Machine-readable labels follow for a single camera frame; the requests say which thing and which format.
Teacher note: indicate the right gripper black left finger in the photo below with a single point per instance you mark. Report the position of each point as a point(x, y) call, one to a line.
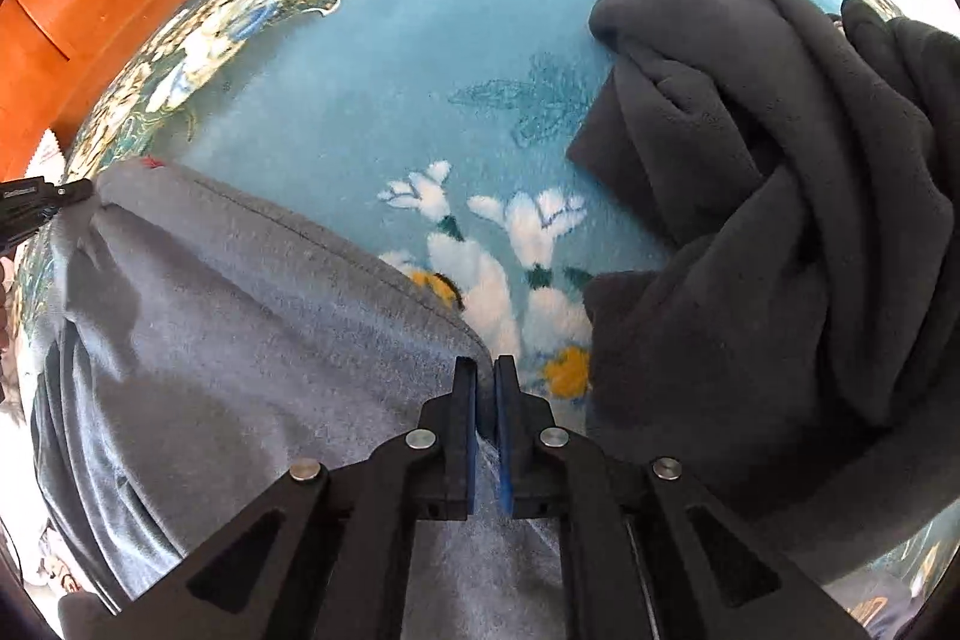
point(324, 556)

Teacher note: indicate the dark navy fleece jacket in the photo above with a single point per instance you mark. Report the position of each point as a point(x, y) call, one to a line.
point(799, 351)

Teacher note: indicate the blue floral bed blanket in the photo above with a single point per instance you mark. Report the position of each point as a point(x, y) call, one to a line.
point(434, 135)

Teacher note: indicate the grey sweatshirt with yellow letters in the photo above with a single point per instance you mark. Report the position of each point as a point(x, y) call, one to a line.
point(196, 342)

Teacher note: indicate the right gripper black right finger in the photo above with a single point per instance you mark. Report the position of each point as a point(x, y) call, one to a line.
point(647, 551)

